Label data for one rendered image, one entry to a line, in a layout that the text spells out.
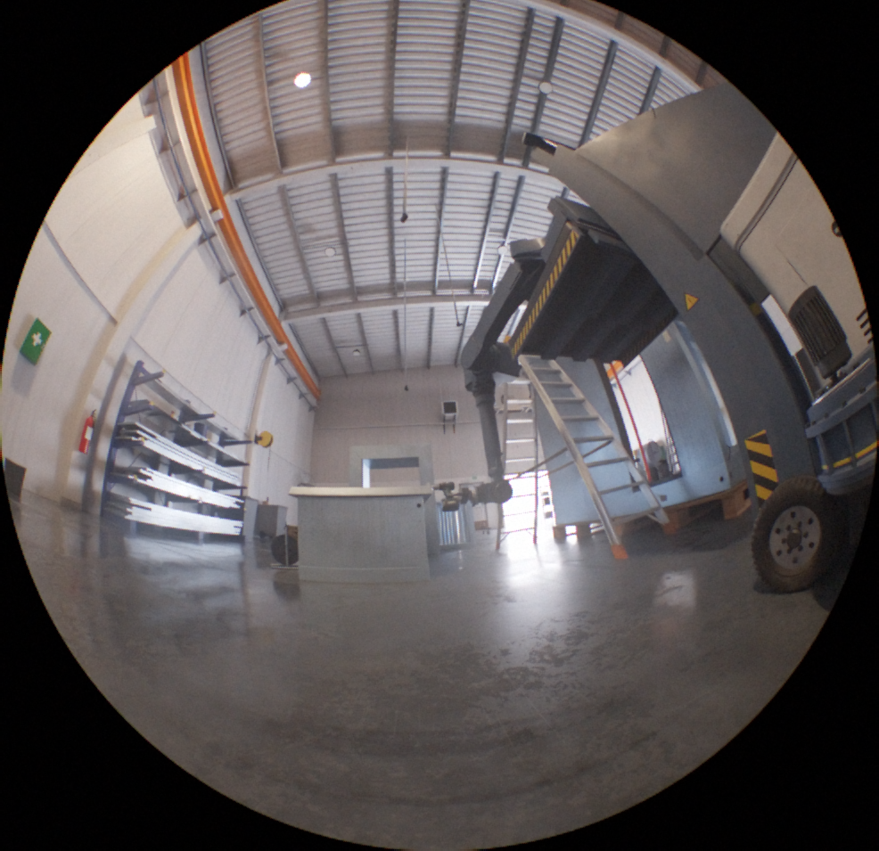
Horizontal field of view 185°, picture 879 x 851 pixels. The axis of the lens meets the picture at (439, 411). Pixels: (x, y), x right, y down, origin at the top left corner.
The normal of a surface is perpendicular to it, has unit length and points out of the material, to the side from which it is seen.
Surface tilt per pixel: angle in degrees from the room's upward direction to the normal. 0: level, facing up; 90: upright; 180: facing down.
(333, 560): 90
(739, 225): 90
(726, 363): 90
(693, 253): 90
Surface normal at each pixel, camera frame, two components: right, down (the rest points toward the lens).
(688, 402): -0.99, 0.04
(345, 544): 0.14, -0.42
